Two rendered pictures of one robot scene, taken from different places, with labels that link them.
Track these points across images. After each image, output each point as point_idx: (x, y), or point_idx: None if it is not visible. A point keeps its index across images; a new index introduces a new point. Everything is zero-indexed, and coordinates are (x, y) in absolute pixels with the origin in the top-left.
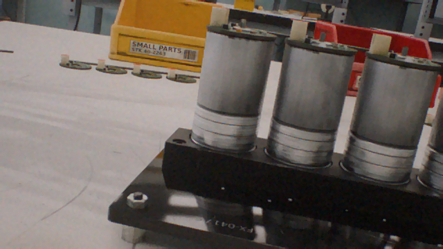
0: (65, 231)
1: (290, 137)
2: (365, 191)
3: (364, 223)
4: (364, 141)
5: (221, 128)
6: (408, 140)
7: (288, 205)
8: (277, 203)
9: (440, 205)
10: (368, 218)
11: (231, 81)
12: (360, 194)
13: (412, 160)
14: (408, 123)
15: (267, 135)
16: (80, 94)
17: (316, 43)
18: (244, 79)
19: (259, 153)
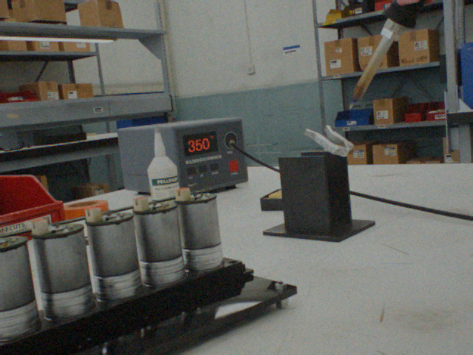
0: None
1: (68, 299)
2: (127, 307)
3: (140, 325)
4: (112, 277)
5: (18, 319)
6: (136, 265)
7: (93, 342)
8: (86, 345)
9: (168, 291)
10: (138, 322)
11: (15, 282)
12: (126, 310)
13: (140, 274)
14: (132, 254)
15: None
16: None
17: (56, 230)
18: (23, 276)
19: (49, 322)
